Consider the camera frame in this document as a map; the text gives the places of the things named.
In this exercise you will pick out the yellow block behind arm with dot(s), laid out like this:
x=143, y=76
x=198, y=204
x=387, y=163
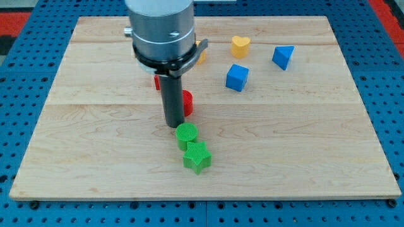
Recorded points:
x=201, y=56

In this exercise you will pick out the blue triangle block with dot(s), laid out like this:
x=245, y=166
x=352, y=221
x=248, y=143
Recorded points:
x=282, y=55

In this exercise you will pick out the blue cube block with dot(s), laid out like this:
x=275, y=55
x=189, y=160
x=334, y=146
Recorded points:
x=236, y=78

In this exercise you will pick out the yellow heart block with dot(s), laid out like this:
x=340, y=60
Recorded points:
x=240, y=46

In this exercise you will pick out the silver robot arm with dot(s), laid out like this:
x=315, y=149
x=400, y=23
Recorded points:
x=164, y=42

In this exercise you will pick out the green star block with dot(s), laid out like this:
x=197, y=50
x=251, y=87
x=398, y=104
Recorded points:
x=196, y=157

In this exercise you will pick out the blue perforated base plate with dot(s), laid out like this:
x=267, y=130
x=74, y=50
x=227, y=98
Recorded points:
x=31, y=64

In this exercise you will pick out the wooden board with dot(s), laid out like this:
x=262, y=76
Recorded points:
x=299, y=134

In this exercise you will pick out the green circle block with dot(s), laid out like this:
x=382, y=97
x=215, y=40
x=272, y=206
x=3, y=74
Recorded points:
x=186, y=132

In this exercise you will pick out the black clamp ring mount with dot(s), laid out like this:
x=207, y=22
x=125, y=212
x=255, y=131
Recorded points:
x=175, y=68

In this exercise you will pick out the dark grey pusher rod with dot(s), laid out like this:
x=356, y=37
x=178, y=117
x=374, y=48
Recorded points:
x=171, y=93

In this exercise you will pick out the red circle block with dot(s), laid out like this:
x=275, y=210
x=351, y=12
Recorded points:
x=187, y=102

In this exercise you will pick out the red block behind rod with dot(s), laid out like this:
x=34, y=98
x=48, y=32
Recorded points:
x=157, y=82

